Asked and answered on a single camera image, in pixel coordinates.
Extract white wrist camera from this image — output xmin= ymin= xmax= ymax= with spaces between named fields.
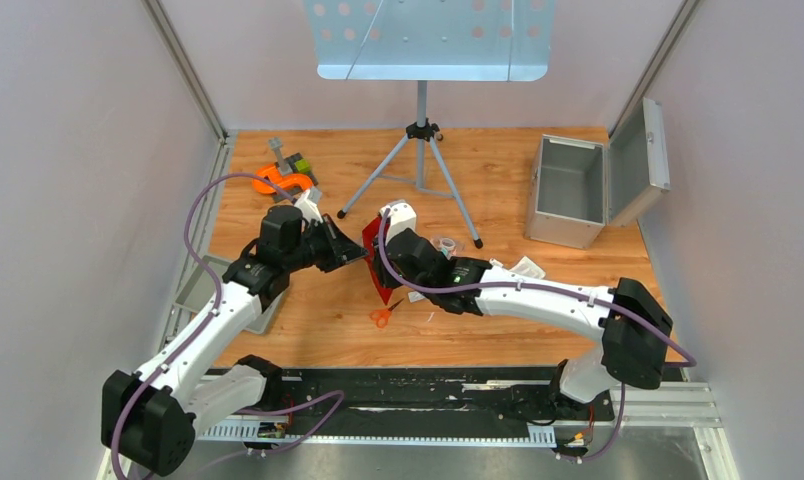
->
xmin=379 ymin=199 xmax=417 ymax=243
xmin=294 ymin=186 xmax=324 ymax=225

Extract blue white sachet lower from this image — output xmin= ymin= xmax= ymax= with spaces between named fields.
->
xmin=408 ymin=291 xmax=425 ymax=303

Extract orange handled scissors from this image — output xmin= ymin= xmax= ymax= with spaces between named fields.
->
xmin=369 ymin=298 xmax=403 ymax=329

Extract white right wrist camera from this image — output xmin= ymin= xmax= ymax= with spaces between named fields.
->
xmin=379 ymin=199 xmax=417 ymax=243

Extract white pads zip bag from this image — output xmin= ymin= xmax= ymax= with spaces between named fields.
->
xmin=509 ymin=256 xmax=546 ymax=279

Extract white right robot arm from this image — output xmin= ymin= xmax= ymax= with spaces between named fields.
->
xmin=374 ymin=228 xmax=673 ymax=418

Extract grey metal case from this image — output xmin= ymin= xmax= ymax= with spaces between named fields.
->
xmin=525 ymin=98 xmax=671 ymax=249

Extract red first aid pouch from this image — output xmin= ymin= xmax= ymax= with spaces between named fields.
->
xmin=362 ymin=215 xmax=400 ymax=305

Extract blue music stand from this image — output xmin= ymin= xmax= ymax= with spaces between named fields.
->
xmin=302 ymin=0 xmax=556 ymax=248

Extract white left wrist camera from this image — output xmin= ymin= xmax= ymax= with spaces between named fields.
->
xmin=294 ymin=186 xmax=324 ymax=225

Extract grey plastic tray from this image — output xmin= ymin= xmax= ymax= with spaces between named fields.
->
xmin=174 ymin=255 xmax=290 ymax=335

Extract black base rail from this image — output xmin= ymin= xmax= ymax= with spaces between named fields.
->
xmin=203 ymin=362 xmax=687 ymax=442

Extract tape roll in bag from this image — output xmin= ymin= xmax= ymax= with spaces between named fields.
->
xmin=431 ymin=236 xmax=464 ymax=258

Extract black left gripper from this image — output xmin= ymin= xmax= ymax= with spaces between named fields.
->
xmin=284 ymin=213 xmax=369 ymax=273

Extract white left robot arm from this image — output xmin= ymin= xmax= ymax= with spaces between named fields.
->
xmin=101 ymin=205 xmax=367 ymax=476

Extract orange grey toy fixture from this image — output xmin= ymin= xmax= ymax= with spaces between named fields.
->
xmin=255 ymin=137 xmax=319 ymax=195

